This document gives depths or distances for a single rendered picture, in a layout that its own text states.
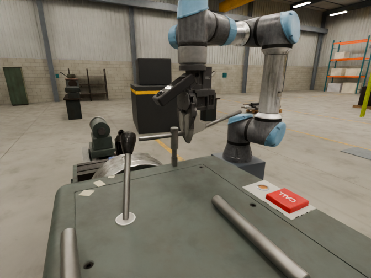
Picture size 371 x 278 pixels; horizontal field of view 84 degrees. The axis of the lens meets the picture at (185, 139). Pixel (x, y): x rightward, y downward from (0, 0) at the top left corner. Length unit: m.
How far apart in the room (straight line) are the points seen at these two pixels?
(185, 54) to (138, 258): 0.44
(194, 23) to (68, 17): 14.74
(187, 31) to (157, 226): 0.43
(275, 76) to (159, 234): 0.76
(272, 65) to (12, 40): 14.79
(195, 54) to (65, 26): 14.67
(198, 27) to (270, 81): 0.48
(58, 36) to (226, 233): 14.86
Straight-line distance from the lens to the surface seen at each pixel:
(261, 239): 0.37
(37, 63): 14.97
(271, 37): 0.95
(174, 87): 0.53
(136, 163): 0.70
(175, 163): 0.60
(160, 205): 0.45
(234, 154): 1.06
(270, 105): 0.95
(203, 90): 0.56
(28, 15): 15.29
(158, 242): 0.38
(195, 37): 0.55
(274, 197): 0.49
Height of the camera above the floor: 1.51
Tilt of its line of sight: 17 degrees down
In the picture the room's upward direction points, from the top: straight up
